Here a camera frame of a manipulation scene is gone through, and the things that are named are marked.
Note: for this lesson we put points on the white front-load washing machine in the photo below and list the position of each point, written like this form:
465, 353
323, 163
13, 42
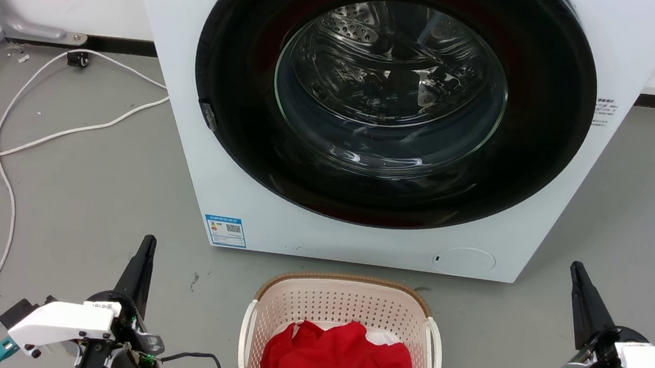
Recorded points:
565, 26

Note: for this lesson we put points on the round black glass washer door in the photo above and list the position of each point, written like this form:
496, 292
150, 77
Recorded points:
536, 138

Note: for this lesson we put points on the white garment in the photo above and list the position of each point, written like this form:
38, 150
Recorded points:
380, 337

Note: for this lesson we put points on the blue energy label sticker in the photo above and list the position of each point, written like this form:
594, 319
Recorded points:
225, 231

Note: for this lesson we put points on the red garment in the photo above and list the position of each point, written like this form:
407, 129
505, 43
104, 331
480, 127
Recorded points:
337, 365

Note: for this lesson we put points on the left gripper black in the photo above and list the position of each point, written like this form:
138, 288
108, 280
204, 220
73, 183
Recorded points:
129, 339

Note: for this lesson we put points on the round white filter cover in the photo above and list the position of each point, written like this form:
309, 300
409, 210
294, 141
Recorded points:
464, 261

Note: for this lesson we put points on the beige plastic laundry basket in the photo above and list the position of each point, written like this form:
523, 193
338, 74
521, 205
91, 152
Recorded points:
340, 300

